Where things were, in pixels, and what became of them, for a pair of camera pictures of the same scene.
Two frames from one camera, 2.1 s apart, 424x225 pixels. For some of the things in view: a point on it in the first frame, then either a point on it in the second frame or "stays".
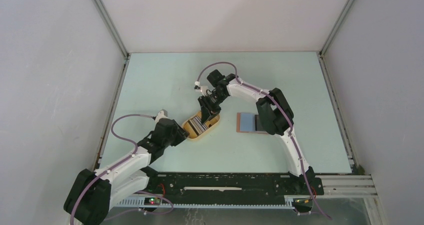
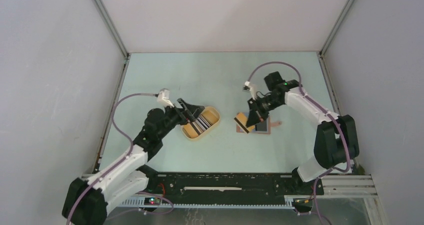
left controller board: [152, 201] stays
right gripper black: [208, 109] -> [253, 118]
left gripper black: [181, 134] -> [196, 110]
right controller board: [302, 203] stays
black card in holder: [258, 125] stays
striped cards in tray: [196, 123] stays
